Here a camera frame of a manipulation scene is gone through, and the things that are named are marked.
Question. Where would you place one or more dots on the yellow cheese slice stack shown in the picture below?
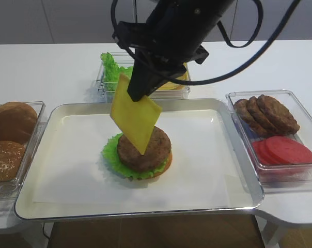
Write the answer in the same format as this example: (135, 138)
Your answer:
(174, 86)

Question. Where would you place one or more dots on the silver metal tray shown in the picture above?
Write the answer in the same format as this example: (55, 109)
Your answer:
(69, 178)

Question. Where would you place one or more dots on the clear patty tomato container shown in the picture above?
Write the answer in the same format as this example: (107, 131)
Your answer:
(285, 178)

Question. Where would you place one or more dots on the sesame bun in front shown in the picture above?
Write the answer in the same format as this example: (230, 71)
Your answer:
(11, 154)

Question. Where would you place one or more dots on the lettuce leaf under patty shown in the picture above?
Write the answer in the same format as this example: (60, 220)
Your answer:
(111, 156)

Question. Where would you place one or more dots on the middle red tomato slice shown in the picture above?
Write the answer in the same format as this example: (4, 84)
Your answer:
(266, 155)

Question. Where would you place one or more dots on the clear lettuce cheese container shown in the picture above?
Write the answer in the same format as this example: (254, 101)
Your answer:
(123, 59)

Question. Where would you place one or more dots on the front brown patty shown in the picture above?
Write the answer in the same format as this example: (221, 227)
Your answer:
(278, 115)

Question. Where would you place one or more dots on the middle brown patty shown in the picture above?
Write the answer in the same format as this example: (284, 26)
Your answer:
(261, 118)

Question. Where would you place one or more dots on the bottom bun on tray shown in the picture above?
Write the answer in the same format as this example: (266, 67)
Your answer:
(162, 170)

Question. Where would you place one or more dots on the brown patty on tray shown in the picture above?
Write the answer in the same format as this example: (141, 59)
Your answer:
(157, 152)

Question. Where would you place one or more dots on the green lettuce in container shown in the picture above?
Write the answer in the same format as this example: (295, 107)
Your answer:
(112, 71)

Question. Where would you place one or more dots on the front red tomato slice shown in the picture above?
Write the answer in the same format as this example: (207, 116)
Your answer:
(287, 151)

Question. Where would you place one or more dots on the rear brown patty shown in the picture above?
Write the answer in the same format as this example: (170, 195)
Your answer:
(241, 108)

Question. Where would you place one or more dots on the rear red tomato slice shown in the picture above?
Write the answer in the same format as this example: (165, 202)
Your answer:
(256, 145)

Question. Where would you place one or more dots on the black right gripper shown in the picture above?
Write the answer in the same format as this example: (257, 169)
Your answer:
(176, 31)

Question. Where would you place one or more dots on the plain brown bun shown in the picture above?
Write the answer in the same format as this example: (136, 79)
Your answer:
(17, 122)

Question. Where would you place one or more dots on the red tomato slice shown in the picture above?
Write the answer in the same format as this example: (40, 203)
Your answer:
(287, 151)
(256, 145)
(266, 155)

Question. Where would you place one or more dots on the clear bun container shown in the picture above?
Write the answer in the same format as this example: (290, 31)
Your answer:
(9, 189)

